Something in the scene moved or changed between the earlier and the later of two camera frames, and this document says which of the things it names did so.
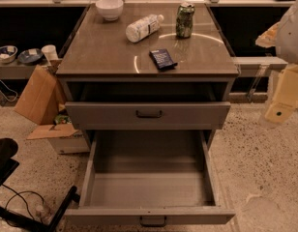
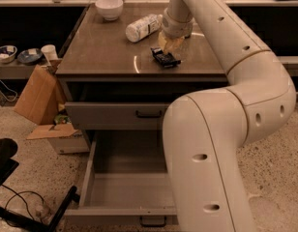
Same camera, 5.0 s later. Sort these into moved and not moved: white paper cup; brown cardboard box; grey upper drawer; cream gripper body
Moved: cream gripper body
Not moved: brown cardboard box; grey upper drawer; white paper cup
